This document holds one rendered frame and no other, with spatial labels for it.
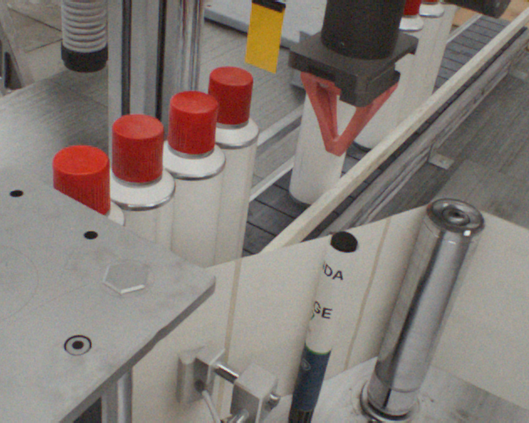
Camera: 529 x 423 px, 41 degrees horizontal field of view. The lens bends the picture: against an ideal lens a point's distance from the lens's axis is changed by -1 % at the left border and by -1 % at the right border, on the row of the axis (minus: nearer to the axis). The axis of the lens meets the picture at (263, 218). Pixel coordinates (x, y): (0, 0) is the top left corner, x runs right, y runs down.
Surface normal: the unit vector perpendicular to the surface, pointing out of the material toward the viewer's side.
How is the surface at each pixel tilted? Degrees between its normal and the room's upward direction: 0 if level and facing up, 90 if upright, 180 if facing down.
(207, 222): 90
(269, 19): 90
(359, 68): 1
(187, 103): 3
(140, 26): 90
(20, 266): 0
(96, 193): 90
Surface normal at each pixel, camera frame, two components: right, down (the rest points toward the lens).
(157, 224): 0.62, 0.53
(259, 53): -0.53, 0.46
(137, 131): 0.12, -0.81
